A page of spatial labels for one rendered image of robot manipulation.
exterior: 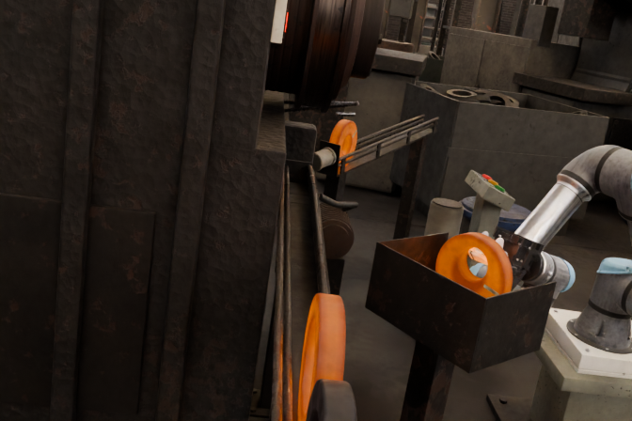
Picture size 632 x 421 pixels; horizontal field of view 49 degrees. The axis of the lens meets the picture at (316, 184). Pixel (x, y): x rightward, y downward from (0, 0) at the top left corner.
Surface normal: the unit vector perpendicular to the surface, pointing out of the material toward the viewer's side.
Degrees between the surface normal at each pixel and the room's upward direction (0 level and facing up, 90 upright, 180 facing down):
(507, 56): 90
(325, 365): 60
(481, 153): 90
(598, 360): 90
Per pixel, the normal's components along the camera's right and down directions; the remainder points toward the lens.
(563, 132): 0.30, 0.29
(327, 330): 0.15, -0.68
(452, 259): -0.72, 0.08
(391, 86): -0.19, 0.22
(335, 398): 0.15, -0.92
